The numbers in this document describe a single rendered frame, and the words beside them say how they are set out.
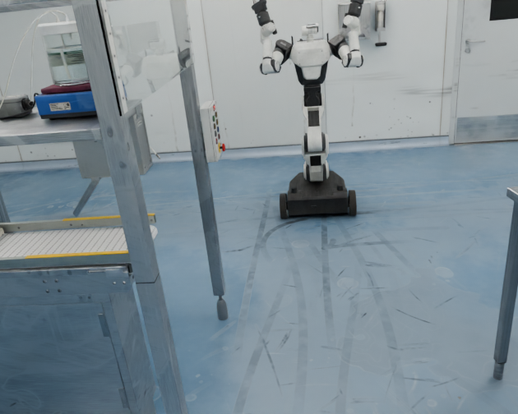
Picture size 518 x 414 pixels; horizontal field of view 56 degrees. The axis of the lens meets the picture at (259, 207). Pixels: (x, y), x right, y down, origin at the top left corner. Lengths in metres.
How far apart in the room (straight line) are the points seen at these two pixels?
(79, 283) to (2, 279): 0.25
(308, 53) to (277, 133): 1.80
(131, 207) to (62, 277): 0.39
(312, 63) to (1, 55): 3.61
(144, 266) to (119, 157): 0.34
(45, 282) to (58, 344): 0.30
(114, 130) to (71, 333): 0.82
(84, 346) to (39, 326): 0.17
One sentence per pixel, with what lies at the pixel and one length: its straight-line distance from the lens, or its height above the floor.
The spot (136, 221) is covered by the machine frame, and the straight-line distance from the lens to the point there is 1.40.
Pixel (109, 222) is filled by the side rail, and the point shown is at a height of 0.93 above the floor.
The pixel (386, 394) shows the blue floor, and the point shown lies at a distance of 2.31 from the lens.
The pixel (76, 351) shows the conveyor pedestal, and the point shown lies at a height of 0.53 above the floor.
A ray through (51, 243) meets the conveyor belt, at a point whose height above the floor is 0.91.
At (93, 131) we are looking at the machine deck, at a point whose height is 1.34.
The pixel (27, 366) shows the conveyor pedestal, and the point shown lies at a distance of 2.04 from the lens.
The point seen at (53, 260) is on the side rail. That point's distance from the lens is 1.64.
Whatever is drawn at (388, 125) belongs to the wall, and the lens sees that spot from 5.35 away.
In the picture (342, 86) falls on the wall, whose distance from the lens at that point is 5.21.
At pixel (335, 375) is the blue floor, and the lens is 2.38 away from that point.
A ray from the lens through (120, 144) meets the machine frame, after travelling 1.33.
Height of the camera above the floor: 1.63
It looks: 24 degrees down
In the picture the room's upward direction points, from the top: 6 degrees counter-clockwise
